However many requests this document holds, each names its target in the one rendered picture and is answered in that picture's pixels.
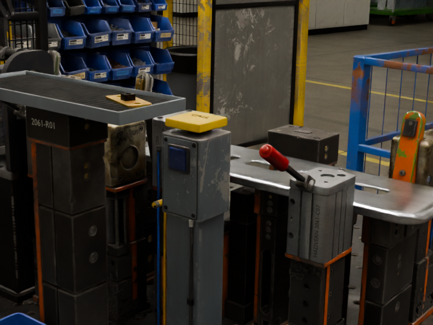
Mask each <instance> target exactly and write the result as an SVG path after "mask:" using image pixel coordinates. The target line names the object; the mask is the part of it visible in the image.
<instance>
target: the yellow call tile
mask: <svg viewBox="0 0 433 325"><path fill-rule="evenodd" d="M166 126H168V127H172V128H178V129H181V130H187V133H190V134H203V133H206V131H208V130H213V129H215V128H220V127H223V126H227V117H222V116H217V115H211V114H207V113H200V112H189V113H183V114H180V115H176V116H172V117H167V118H166Z"/></svg>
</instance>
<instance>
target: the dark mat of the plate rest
mask: <svg viewBox="0 0 433 325"><path fill-rule="evenodd" d="M0 88H4V89H7V90H13V91H17V92H23V93H27V94H33V95H39V96H42V97H48V98H52V99H58V100H62V101H68V102H71V103H77V104H83V105H87V106H93V107H97V108H103V109H107V110H113V111H116V112H121V111H124V110H130V109H134V108H127V107H125V106H123V105H120V104H118V103H115V102H113V101H111V100H108V99H106V96H107V95H120V93H127V92H121V91H116V90H110V89H105V88H99V87H94V86H88V85H83V84H77V83H70V82H66V81H59V80H55V79H48V78H44V77H37V76H33V75H26V74H25V75H17V76H11V77H3V78H0ZM135 97H137V98H139V99H142V100H145V101H147V102H149V103H151V104H158V103H163V102H167V101H170V100H167V99H160V98H156V97H149V96H145V95H138V94H135Z"/></svg>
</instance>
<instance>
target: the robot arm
mask: <svg viewBox="0 0 433 325"><path fill-rule="evenodd" d="M14 14H15V12H14V9H13V6H12V3H11V0H1V1H0V46H3V47H6V46H8V41H7V32H8V19H10V18H11V15H14Z"/></svg>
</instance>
